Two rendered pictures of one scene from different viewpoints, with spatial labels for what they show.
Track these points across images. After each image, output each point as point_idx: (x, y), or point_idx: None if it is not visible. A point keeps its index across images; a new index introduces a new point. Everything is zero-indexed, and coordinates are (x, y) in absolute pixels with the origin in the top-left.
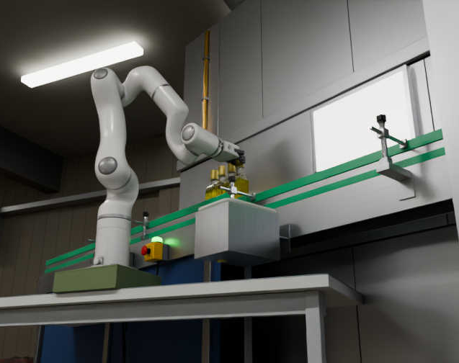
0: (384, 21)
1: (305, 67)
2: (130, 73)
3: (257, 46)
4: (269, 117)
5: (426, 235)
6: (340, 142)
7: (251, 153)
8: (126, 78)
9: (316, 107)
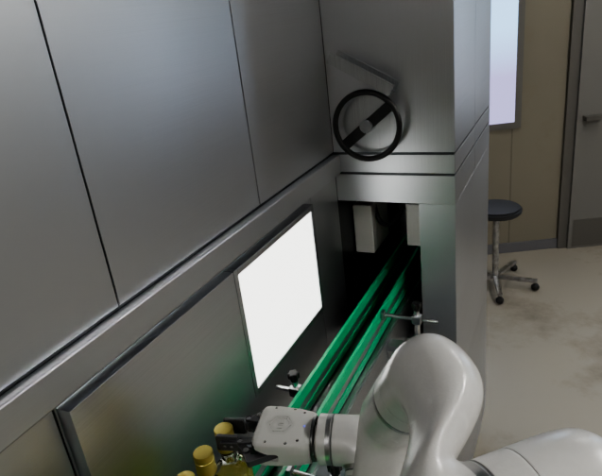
0: (280, 128)
1: (192, 177)
2: (482, 397)
3: (36, 60)
4: (155, 298)
5: None
6: (272, 314)
7: (135, 400)
8: (463, 426)
9: (242, 266)
